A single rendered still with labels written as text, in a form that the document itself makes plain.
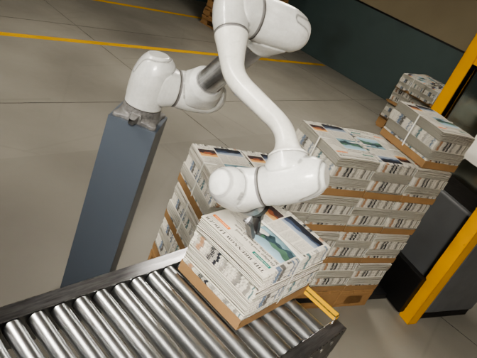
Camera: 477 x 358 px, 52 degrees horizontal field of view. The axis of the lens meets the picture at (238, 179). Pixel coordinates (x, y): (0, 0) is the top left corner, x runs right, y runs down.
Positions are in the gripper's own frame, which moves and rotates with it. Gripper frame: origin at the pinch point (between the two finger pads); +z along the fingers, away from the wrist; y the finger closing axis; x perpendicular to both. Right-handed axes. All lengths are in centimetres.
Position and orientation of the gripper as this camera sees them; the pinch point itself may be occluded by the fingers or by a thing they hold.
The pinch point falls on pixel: (277, 215)
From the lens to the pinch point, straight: 155.5
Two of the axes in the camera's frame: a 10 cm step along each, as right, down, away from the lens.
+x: 6.7, 5.6, -4.8
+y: -6.2, 7.9, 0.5
